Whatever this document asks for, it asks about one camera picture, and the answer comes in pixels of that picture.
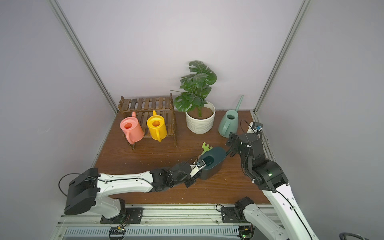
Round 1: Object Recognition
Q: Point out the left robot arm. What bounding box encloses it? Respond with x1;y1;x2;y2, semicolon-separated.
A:
64;161;205;220

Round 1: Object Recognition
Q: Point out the dark green watering can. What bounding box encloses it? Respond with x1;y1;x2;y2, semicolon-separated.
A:
198;147;228;180

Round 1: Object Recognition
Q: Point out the pink watering can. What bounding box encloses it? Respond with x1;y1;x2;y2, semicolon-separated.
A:
120;112;144;145

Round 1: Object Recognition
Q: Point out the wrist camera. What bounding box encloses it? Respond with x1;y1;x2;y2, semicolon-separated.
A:
190;160;206;178
247;122;263;134

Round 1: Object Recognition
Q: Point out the white ribbed plant pot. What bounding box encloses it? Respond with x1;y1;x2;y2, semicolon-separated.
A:
186;102;216;134

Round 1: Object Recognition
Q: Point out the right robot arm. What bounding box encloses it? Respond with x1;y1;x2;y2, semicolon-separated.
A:
226;132;318;240

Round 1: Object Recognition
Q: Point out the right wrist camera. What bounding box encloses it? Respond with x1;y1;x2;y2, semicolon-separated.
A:
247;122;263;134

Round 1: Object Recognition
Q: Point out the light green watering can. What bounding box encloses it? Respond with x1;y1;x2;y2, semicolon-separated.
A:
218;95;244;138

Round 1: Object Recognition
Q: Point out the yellow watering can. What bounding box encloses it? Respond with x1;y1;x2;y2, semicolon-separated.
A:
147;110;168;142

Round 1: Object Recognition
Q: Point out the aluminium front rail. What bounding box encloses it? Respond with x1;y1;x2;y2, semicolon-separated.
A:
49;203;313;240

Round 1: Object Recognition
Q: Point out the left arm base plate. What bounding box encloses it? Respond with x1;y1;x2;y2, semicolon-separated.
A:
100;208;144;225

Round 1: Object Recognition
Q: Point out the green monstera plant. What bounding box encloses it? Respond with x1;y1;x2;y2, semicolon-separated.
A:
174;60;217;118

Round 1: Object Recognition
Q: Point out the green toy rake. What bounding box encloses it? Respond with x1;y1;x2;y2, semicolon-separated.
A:
202;142;213;154

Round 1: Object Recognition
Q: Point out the wooden two-tier shelf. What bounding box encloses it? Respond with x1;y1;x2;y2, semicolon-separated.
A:
118;96;177;149

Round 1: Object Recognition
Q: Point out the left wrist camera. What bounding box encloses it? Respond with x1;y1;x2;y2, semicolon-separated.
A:
190;160;206;178

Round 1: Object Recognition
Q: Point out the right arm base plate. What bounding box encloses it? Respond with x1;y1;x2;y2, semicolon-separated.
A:
220;207;248;224

